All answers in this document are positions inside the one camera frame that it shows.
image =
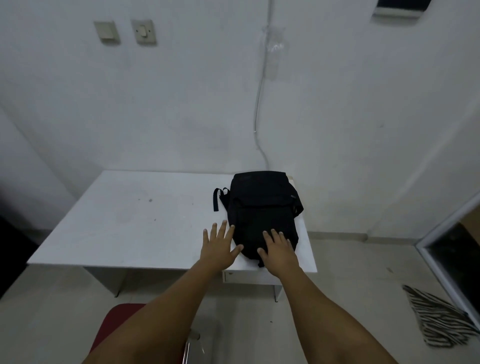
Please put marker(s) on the person's right hand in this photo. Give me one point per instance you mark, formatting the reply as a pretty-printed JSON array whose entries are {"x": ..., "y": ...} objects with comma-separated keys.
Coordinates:
[{"x": 281, "y": 257}]

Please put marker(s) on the person's left hand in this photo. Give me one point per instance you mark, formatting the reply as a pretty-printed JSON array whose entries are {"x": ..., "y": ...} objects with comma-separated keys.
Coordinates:
[{"x": 219, "y": 251}]

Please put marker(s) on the person's left thumb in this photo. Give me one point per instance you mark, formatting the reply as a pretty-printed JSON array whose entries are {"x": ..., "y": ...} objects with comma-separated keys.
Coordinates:
[{"x": 237, "y": 250}]

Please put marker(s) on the person's right thumb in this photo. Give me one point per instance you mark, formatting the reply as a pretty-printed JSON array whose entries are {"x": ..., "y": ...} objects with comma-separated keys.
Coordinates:
[{"x": 262, "y": 254}]

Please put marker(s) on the person's left middle finger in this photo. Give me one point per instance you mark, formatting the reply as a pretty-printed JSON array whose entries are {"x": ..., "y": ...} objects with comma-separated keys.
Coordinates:
[{"x": 224, "y": 229}]

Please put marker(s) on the person's left little finger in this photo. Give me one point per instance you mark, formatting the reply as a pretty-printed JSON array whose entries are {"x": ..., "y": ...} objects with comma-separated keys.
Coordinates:
[{"x": 206, "y": 237}]

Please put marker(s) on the person's right middle finger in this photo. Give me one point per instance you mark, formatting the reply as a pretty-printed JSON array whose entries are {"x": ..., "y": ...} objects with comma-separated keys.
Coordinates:
[{"x": 276, "y": 236}]

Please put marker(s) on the person's left forearm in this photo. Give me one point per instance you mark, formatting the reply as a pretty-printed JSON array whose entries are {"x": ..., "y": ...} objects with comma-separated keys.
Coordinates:
[{"x": 157, "y": 318}]

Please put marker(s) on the person's right forearm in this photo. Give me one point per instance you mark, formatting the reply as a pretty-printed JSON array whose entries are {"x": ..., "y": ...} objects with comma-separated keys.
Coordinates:
[{"x": 326, "y": 322}]

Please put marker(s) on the black backpack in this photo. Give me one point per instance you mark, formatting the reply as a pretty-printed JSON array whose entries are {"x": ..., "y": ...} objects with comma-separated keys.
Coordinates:
[{"x": 260, "y": 213}]

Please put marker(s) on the white table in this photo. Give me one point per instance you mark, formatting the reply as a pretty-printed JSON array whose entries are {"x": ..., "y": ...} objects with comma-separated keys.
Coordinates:
[{"x": 150, "y": 221}]

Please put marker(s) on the red chair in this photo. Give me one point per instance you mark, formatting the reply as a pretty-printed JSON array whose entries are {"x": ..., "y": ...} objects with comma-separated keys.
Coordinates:
[{"x": 108, "y": 326}]

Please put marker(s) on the white framed glass door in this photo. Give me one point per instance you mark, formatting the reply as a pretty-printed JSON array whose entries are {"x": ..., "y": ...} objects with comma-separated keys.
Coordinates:
[{"x": 453, "y": 258}]

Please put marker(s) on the zebra striped floor mat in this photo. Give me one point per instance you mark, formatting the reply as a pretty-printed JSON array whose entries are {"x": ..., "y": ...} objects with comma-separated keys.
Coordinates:
[{"x": 437, "y": 318}]

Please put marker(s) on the clear tape patch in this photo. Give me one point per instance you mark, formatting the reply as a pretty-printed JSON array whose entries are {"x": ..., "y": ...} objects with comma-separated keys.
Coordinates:
[{"x": 273, "y": 47}]

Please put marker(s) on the white framed window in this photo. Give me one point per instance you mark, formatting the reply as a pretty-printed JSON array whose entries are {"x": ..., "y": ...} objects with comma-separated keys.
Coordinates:
[{"x": 401, "y": 8}]

